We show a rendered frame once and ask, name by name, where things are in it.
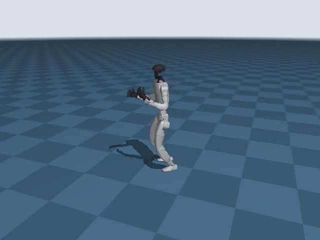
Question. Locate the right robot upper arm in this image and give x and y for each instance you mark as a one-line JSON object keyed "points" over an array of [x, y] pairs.
{"points": [[152, 96]]}

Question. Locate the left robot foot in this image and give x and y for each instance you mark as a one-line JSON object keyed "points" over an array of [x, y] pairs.
{"points": [[170, 168]]}

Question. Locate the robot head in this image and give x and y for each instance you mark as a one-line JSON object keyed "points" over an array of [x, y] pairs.
{"points": [[158, 69]]}

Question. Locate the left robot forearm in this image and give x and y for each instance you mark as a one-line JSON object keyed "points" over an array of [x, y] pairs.
{"points": [[155, 104]]}

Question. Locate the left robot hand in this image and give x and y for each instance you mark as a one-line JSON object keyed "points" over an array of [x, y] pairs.
{"points": [[142, 94]]}

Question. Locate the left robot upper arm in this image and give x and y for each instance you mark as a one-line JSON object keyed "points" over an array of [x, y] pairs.
{"points": [[164, 94]]}

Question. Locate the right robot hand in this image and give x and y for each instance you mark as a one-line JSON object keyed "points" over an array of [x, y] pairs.
{"points": [[132, 94]]}

